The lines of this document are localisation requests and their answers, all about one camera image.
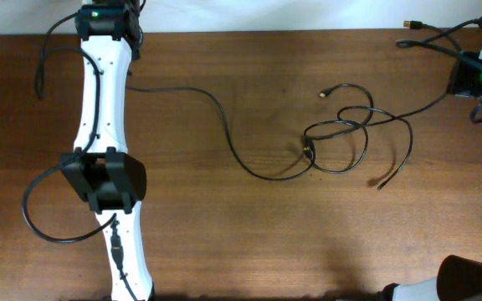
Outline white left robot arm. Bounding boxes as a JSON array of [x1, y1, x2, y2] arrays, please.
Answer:
[[62, 0, 155, 300]]

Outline black cable with barrel plug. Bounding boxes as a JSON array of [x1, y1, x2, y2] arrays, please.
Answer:
[[126, 85, 315, 181]]

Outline black micro USB cable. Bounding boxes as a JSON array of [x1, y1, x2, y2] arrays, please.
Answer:
[[318, 83, 414, 191]]

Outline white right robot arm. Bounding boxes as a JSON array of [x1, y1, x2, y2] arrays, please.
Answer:
[[376, 52, 482, 301]]

